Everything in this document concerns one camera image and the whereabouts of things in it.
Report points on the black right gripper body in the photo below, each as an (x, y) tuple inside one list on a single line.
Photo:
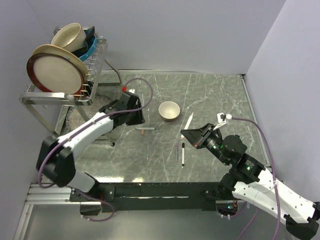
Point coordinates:
[(210, 140)]

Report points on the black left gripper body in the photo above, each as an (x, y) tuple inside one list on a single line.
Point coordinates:
[(134, 118)]

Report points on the white pen pink end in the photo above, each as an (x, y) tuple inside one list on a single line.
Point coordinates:
[(187, 124)]

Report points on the white pen black tip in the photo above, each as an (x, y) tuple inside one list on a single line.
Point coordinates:
[(183, 155)]

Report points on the white pen purple tip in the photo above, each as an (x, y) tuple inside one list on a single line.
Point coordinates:
[(177, 151)]

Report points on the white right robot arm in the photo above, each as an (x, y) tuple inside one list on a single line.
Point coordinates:
[(251, 181)]

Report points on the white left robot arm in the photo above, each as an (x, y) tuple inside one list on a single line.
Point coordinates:
[(56, 159)]

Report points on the white pen green end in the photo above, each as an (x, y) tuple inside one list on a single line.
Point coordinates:
[(146, 128)]

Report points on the small cream bowl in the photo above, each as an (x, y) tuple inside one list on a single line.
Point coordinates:
[(169, 111)]

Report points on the speckled grey plate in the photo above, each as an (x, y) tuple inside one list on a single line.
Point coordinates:
[(73, 117)]

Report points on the blue dish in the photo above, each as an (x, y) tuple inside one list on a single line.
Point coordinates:
[(84, 55)]

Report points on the metal dish rack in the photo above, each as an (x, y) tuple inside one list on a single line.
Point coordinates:
[(94, 63)]

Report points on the black dish in rack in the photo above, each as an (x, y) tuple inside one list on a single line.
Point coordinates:
[(90, 33)]

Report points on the red rimmed white plate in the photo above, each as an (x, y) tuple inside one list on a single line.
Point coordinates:
[(52, 73)]

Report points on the large beige bowl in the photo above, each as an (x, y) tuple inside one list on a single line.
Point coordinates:
[(71, 37)]

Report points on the black base bar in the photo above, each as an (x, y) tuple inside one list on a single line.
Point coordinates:
[(149, 196)]

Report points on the beige plate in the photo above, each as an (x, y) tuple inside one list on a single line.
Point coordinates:
[(55, 50)]

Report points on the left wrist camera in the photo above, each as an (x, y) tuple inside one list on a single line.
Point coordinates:
[(127, 90)]

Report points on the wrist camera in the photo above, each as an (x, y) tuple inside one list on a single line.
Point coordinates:
[(127, 90), (223, 119)]

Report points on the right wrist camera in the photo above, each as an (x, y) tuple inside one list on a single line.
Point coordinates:
[(223, 119)]

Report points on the aluminium rail frame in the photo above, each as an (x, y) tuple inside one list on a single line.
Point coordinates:
[(137, 158)]

